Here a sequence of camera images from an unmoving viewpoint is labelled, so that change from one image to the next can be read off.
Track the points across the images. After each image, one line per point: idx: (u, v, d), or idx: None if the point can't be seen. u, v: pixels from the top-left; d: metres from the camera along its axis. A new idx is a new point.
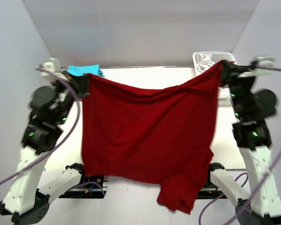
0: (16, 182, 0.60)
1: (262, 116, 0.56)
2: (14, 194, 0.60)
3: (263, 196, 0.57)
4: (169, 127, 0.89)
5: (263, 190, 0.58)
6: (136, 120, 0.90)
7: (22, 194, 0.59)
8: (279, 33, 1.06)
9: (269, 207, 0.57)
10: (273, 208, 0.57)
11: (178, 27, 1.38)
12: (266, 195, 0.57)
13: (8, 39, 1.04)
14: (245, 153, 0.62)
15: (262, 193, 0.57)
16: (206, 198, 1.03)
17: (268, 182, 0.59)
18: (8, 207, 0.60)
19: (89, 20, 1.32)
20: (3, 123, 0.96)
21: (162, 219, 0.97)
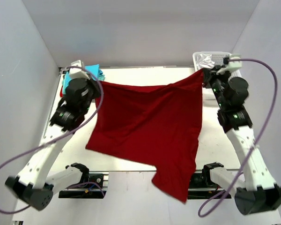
0: (35, 157, 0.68)
1: (237, 97, 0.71)
2: (31, 168, 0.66)
3: (254, 169, 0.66)
4: (163, 116, 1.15)
5: (252, 163, 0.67)
6: (137, 111, 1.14)
7: (39, 167, 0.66)
8: (279, 33, 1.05)
9: (261, 180, 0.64)
10: (264, 180, 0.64)
11: (178, 27, 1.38)
12: (256, 169, 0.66)
13: (8, 39, 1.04)
14: (230, 133, 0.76)
15: (251, 167, 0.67)
16: (206, 197, 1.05)
17: (255, 156, 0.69)
18: (22, 180, 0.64)
19: (89, 20, 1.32)
20: (3, 123, 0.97)
21: (161, 219, 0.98)
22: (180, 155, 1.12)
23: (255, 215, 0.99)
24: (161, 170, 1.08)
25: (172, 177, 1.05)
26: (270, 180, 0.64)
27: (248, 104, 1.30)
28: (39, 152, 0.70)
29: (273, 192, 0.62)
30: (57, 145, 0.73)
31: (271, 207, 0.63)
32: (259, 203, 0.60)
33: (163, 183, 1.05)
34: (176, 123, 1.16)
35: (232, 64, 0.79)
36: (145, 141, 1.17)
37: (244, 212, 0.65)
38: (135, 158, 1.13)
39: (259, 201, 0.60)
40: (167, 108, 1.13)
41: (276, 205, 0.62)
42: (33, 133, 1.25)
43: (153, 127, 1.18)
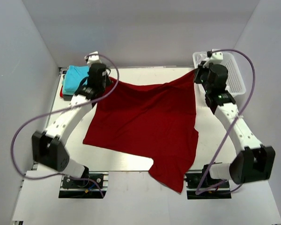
0: (62, 116, 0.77)
1: (218, 79, 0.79)
2: (58, 124, 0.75)
3: (240, 134, 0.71)
4: (159, 110, 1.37)
5: (238, 130, 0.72)
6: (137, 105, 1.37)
7: (65, 124, 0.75)
8: (279, 33, 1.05)
9: (248, 142, 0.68)
10: (251, 142, 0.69)
11: (179, 27, 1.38)
12: (243, 133, 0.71)
13: (8, 39, 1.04)
14: (218, 112, 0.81)
15: (238, 132, 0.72)
16: (206, 198, 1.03)
17: (240, 124, 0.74)
18: (49, 133, 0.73)
19: (89, 20, 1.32)
20: (2, 123, 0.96)
21: (161, 218, 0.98)
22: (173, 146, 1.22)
23: (256, 215, 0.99)
24: (157, 161, 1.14)
25: (168, 168, 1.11)
26: (256, 141, 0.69)
27: (248, 104, 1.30)
28: (65, 113, 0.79)
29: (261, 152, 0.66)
30: (81, 110, 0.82)
31: (264, 172, 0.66)
32: (250, 161, 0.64)
33: (160, 175, 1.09)
34: (171, 119, 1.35)
35: (214, 56, 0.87)
36: (143, 134, 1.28)
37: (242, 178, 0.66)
38: (133, 151, 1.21)
39: (248, 158, 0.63)
40: (162, 102, 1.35)
41: (267, 165, 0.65)
42: (33, 133, 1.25)
43: (150, 122, 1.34)
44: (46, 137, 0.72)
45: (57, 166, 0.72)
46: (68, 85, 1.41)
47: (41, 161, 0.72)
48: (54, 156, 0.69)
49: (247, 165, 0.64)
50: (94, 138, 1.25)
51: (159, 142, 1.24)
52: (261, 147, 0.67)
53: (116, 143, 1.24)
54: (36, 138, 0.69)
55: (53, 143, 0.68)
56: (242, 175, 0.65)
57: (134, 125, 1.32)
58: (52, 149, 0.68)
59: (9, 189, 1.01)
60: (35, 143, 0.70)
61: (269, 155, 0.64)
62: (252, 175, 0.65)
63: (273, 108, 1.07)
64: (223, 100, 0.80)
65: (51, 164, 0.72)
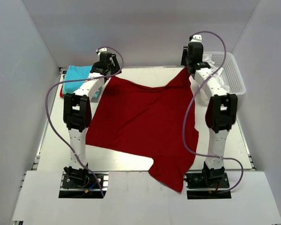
0: (85, 84, 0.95)
1: (195, 48, 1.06)
2: (83, 88, 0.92)
3: (211, 87, 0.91)
4: (158, 109, 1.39)
5: (210, 85, 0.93)
6: (136, 104, 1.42)
7: (89, 88, 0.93)
8: (279, 33, 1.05)
9: (217, 92, 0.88)
10: (220, 92, 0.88)
11: (179, 27, 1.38)
12: (214, 87, 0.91)
13: (8, 40, 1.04)
14: (196, 76, 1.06)
15: (210, 86, 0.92)
16: (206, 198, 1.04)
17: (212, 81, 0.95)
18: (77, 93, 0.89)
19: (89, 20, 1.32)
20: (2, 123, 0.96)
21: (161, 218, 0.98)
22: (174, 144, 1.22)
23: (255, 214, 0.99)
24: (158, 161, 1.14)
25: (168, 167, 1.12)
26: (223, 92, 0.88)
27: (248, 104, 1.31)
28: (87, 82, 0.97)
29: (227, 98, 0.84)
30: (98, 83, 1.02)
31: (230, 114, 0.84)
32: (218, 105, 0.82)
33: (159, 174, 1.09)
34: (172, 117, 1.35)
35: (195, 39, 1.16)
36: (144, 134, 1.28)
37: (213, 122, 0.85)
38: (133, 151, 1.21)
39: (217, 101, 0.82)
40: (161, 100, 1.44)
41: (232, 108, 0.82)
42: (33, 133, 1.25)
43: (150, 120, 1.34)
44: (74, 98, 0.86)
45: (83, 123, 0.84)
46: (68, 85, 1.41)
47: (70, 119, 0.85)
48: (82, 111, 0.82)
49: (216, 108, 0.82)
50: (94, 138, 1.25)
51: (160, 142, 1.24)
52: (227, 95, 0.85)
53: (116, 143, 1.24)
54: (68, 97, 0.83)
55: (82, 99, 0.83)
56: (213, 118, 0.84)
57: (134, 126, 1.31)
58: (81, 104, 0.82)
59: (10, 189, 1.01)
60: (67, 101, 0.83)
61: (233, 101, 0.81)
62: (221, 118, 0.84)
63: (272, 108, 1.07)
64: (200, 66, 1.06)
65: (78, 121, 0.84)
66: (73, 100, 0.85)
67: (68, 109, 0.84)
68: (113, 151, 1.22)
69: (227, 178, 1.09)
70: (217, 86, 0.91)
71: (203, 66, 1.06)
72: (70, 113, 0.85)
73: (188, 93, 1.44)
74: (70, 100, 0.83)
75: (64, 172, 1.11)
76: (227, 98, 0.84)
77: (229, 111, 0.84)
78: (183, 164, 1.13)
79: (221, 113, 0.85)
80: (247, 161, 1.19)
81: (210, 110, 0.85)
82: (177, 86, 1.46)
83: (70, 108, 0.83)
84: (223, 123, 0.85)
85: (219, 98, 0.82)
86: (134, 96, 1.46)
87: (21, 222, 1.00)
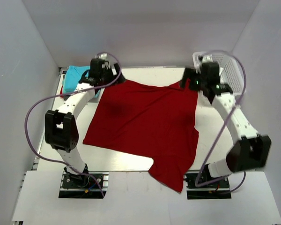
0: (70, 98, 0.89)
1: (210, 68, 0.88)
2: (69, 104, 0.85)
3: (237, 124, 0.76)
4: (158, 109, 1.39)
5: (235, 120, 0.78)
6: (136, 103, 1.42)
7: (75, 103, 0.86)
8: (279, 33, 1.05)
9: (245, 131, 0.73)
10: (247, 132, 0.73)
11: (179, 28, 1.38)
12: (240, 123, 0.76)
13: (8, 40, 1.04)
14: (215, 101, 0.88)
15: (235, 122, 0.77)
16: (206, 198, 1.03)
17: (237, 115, 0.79)
18: (62, 110, 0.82)
19: (89, 20, 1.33)
20: (2, 123, 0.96)
21: (161, 218, 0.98)
22: (174, 144, 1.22)
23: (256, 215, 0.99)
24: (158, 161, 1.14)
25: (168, 168, 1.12)
26: (252, 131, 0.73)
27: (248, 104, 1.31)
28: (73, 96, 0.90)
29: (257, 141, 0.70)
30: (86, 95, 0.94)
31: (260, 159, 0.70)
32: (246, 149, 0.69)
33: (160, 174, 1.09)
34: (172, 118, 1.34)
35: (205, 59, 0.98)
36: (144, 133, 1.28)
37: (237, 166, 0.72)
38: (133, 151, 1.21)
39: (244, 145, 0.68)
40: (160, 100, 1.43)
41: (263, 153, 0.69)
42: (33, 133, 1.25)
43: (151, 120, 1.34)
44: (57, 116, 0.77)
45: (68, 144, 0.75)
46: (68, 85, 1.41)
47: (52, 140, 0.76)
48: (67, 132, 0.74)
49: (242, 152, 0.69)
50: (94, 139, 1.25)
51: (160, 142, 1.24)
52: (257, 136, 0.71)
53: (116, 143, 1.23)
54: (50, 115, 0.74)
55: (66, 118, 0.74)
56: (238, 163, 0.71)
57: (134, 126, 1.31)
58: (65, 124, 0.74)
59: (10, 189, 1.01)
60: (50, 120, 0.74)
61: (264, 145, 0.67)
62: (247, 163, 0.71)
63: (272, 109, 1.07)
64: (220, 90, 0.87)
65: (62, 144, 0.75)
66: (56, 117, 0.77)
67: (50, 129, 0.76)
68: (113, 151, 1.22)
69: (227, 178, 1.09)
70: (244, 123, 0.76)
71: (224, 91, 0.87)
72: (53, 133, 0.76)
73: (188, 95, 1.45)
74: (53, 119, 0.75)
75: (64, 172, 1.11)
76: (257, 139, 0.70)
77: (260, 155, 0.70)
78: (184, 164, 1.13)
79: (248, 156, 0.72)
80: None
81: (235, 153, 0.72)
82: (177, 87, 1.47)
83: (52, 128, 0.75)
84: (249, 168, 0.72)
85: (248, 141, 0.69)
86: (134, 97, 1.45)
87: (21, 222, 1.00)
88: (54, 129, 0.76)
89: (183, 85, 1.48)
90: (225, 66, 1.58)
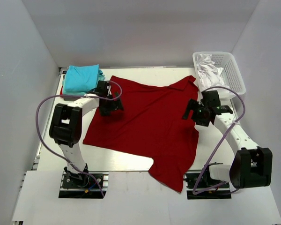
0: (79, 100, 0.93)
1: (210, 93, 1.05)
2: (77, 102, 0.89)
3: (237, 138, 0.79)
4: (158, 110, 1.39)
5: (235, 133, 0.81)
6: (135, 104, 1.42)
7: (83, 103, 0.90)
8: (279, 33, 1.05)
9: (245, 144, 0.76)
10: (248, 144, 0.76)
11: (179, 28, 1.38)
12: (240, 137, 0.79)
13: (8, 40, 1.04)
14: (217, 121, 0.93)
15: (235, 136, 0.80)
16: (206, 198, 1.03)
17: (236, 129, 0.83)
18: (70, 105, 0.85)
19: (89, 20, 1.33)
20: (2, 123, 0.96)
21: (161, 218, 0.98)
22: (175, 144, 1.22)
23: (256, 215, 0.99)
24: (158, 161, 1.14)
25: (168, 168, 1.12)
26: (253, 144, 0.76)
27: (248, 104, 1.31)
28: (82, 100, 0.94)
29: (258, 153, 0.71)
30: (93, 101, 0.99)
31: (263, 174, 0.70)
32: (247, 161, 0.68)
33: (160, 174, 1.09)
34: (172, 118, 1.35)
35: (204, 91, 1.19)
36: (144, 134, 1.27)
37: (241, 181, 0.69)
38: (133, 151, 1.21)
39: (246, 156, 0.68)
40: (160, 100, 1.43)
41: (265, 166, 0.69)
42: (33, 133, 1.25)
43: (150, 120, 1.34)
44: (66, 110, 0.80)
45: (71, 136, 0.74)
46: (69, 85, 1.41)
47: (56, 131, 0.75)
48: (73, 123, 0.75)
49: (245, 165, 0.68)
50: (94, 140, 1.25)
51: (160, 142, 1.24)
52: (257, 148, 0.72)
53: (116, 143, 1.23)
54: (59, 107, 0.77)
55: (75, 109, 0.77)
56: (241, 178, 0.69)
57: (134, 126, 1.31)
58: (73, 115, 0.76)
59: (9, 189, 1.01)
60: (58, 112, 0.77)
61: (266, 157, 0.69)
62: (251, 177, 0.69)
63: (272, 109, 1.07)
64: (220, 110, 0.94)
65: (66, 135, 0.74)
66: (65, 112, 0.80)
67: (56, 121, 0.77)
68: (113, 152, 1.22)
69: None
70: (243, 136, 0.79)
71: (224, 111, 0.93)
72: (58, 124, 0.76)
73: (188, 96, 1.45)
74: (62, 110, 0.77)
75: (64, 172, 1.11)
76: (258, 153, 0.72)
77: (262, 169, 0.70)
78: (184, 165, 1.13)
79: (251, 171, 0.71)
80: None
81: (237, 167, 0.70)
82: (177, 87, 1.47)
83: (59, 119, 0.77)
84: (254, 184, 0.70)
85: (249, 153, 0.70)
86: (134, 97, 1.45)
87: (21, 222, 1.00)
88: (60, 122, 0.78)
89: (183, 86, 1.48)
90: (225, 66, 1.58)
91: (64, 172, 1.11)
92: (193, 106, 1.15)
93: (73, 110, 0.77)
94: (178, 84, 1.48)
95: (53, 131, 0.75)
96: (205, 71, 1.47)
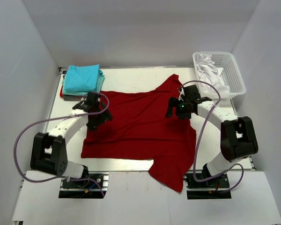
0: (62, 122, 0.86)
1: (191, 87, 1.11)
2: (60, 127, 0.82)
3: (219, 115, 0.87)
4: (151, 114, 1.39)
5: (217, 112, 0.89)
6: (127, 110, 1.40)
7: (67, 127, 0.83)
8: (279, 33, 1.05)
9: (227, 117, 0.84)
10: (230, 117, 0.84)
11: (179, 27, 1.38)
12: (221, 114, 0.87)
13: (7, 40, 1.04)
14: (200, 110, 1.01)
15: (217, 114, 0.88)
16: (206, 198, 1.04)
17: (219, 109, 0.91)
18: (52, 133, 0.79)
19: (89, 20, 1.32)
20: (2, 123, 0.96)
21: (162, 218, 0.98)
22: (173, 145, 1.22)
23: (256, 215, 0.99)
24: (158, 161, 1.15)
25: (168, 168, 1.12)
26: (233, 116, 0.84)
27: (248, 104, 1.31)
28: (66, 121, 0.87)
29: (240, 122, 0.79)
30: (80, 120, 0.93)
31: (249, 139, 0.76)
32: (232, 129, 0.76)
33: (159, 174, 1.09)
34: (165, 120, 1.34)
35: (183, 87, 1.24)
36: (141, 138, 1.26)
37: (232, 151, 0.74)
38: (133, 157, 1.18)
39: (229, 126, 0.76)
40: (152, 104, 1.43)
41: (248, 131, 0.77)
42: (33, 133, 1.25)
43: (144, 125, 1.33)
44: (48, 139, 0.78)
45: (55, 169, 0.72)
46: (69, 85, 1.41)
47: (38, 165, 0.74)
48: (55, 156, 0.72)
49: (230, 133, 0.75)
50: (90, 149, 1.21)
51: (158, 145, 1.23)
52: (238, 119, 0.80)
53: (115, 151, 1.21)
54: (39, 138, 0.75)
55: (56, 141, 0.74)
56: (232, 149, 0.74)
57: (129, 132, 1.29)
58: (55, 147, 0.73)
59: (9, 190, 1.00)
60: (39, 144, 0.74)
61: (247, 123, 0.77)
62: (240, 146, 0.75)
63: (272, 109, 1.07)
64: (201, 101, 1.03)
65: (49, 169, 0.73)
66: (47, 141, 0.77)
67: (38, 153, 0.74)
68: (113, 158, 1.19)
69: (227, 178, 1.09)
70: (224, 113, 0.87)
71: (204, 101, 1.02)
72: (40, 157, 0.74)
73: (176, 95, 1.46)
74: (42, 140, 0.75)
75: None
76: (240, 123, 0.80)
77: (247, 136, 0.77)
78: (184, 165, 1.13)
79: (239, 141, 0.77)
80: (247, 161, 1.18)
81: (224, 138, 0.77)
82: (169, 88, 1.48)
83: (41, 151, 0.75)
84: (244, 153, 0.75)
85: (231, 123, 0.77)
86: (125, 102, 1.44)
87: (21, 222, 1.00)
88: (42, 153, 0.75)
89: (172, 86, 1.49)
90: (225, 66, 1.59)
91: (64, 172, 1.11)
92: (175, 103, 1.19)
93: (54, 142, 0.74)
94: (171, 84, 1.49)
95: (36, 166, 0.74)
96: (205, 71, 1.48)
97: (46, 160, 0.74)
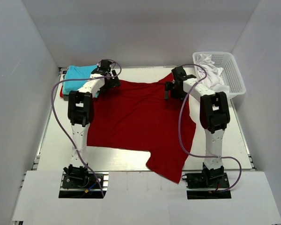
0: (88, 83, 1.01)
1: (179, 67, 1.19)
2: (86, 87, 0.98)
3: (200, 91, 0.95)
4: (151, 104, 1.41)
5: (198, 88, 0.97)
6: (129, 101, 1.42)
7: (91, 86, 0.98)
8: (279, 33, 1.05)
9: (206, 93, 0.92)
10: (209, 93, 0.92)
11: (179, 27, 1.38)
12: (202, 89, 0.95)
13: (7, 40, 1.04)
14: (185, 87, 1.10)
15: (198, 90, 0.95)
16: (206, 198, 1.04)
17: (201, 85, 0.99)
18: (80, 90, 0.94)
19: (89, 20, 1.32)
20: (2, 123, 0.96)
21: (161, 218, 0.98)
22: (170, 138, 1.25)
23: (255, 215, 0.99)
24: (155, 154, 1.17)
25: (165, 160, 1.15)
26: (212, 92, 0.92)
27: (248, 104, 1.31)
28: (90, 82, 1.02)
29: (216, 96, 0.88)
30: (99, 82, 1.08)
31: (223, 111, 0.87)
32: (209, 102, 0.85)
33: (157, 167, 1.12)
34: (165, 112, 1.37)
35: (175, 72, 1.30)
36: (141, 130, 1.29)
37: (209, 120, 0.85)
38: (132, 147, 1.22)
39: (207, 100, 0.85)
40: (153, 95, 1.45)
41: (223, 104, 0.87)
42: (33, 133, 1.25)
43: (145, 116, 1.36)
44: (78, 96, 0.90)
45: (87, 118, 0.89)
46: (68, 85, 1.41)
47: (73, 115, 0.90)
48: (87, 108, 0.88)
49: (208, 106, 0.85)
50: (91, 138, 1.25)
51: (157, 136, 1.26)
52: (215, 93, 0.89)
53: (115, 140, 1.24)
54: (72, 95, 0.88)
55: (86, 96, 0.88)
56: (208, 120, 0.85)
57: (130, 123, 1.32)
58: (86, 101, 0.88)
59: (9, 190, 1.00)
60: (71, 99, 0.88)
61: (222, 97, 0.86)
62: (215, 117, 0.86)
63: (272, 109, 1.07)
64: (187, 78, 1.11)
65: (82, 117, 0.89)
66: (77, 97, 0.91)
67: (71, 106, 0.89)
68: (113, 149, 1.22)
69: (227, 178, 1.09)
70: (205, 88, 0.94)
71: (189, 78, 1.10)
72: (74, 109, 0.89)
73: None
74: (75, 96, 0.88)
75: (64, 172, 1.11)
76: (217, 97, 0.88)
77: (221, 108, 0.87)
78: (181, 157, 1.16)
79: (215, 113, 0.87)
80: (247, 161, 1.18)
81: (203, 111, 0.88)
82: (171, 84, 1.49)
83: (74, 104, 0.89)
84: (218, 122, 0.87)
85: (209, 97, 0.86)
86: (126, 93, 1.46)
87: (21, 222, 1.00)
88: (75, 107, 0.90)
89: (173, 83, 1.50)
90: (225, 66, 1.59)
91: (64, 172, 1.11)
92: (170, 86, 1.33)
93: (85, 97, 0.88)
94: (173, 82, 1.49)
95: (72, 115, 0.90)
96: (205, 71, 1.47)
97: (79, 111, 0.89)
